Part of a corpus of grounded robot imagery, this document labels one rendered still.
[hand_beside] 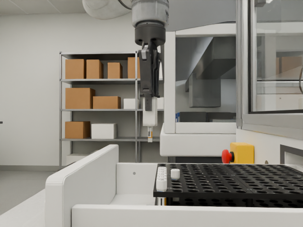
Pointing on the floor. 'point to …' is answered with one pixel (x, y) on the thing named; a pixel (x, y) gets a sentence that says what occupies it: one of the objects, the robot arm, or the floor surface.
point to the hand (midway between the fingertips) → (150, 111)
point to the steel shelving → (105, 56)
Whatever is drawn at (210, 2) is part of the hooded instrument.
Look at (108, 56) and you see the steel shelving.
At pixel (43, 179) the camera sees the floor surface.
